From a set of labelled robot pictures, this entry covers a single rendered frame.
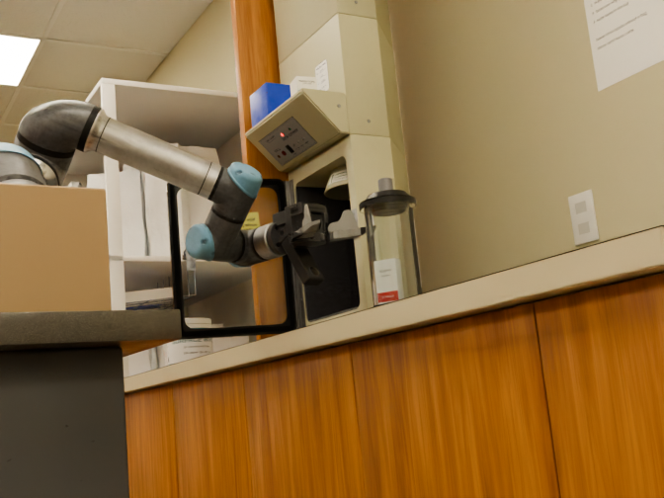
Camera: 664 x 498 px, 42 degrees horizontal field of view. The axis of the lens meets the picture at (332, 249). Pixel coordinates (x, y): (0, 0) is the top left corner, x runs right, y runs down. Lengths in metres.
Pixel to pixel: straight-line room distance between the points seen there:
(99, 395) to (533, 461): 0.56
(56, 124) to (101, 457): 0.80
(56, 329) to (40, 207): 0.20
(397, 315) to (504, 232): 0.96
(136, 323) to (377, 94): 1.11
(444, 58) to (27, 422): 1.66
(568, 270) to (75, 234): 0.66
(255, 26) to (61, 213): 1.32
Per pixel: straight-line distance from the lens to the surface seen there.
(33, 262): 1.23
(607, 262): 0.99
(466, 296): 1.16
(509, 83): 2.25
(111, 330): 1.15
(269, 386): 1.76
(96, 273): 1.25
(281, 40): 2.38
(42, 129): 1.80
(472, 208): 2.32
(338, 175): 2.10
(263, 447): 1.80
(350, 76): 2.07
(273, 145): 2.20
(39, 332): 1.12
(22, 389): 1.17
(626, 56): 1.99
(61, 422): 1.18
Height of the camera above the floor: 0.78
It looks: 11 degrees up
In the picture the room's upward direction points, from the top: 5 degrees counter-clockwise
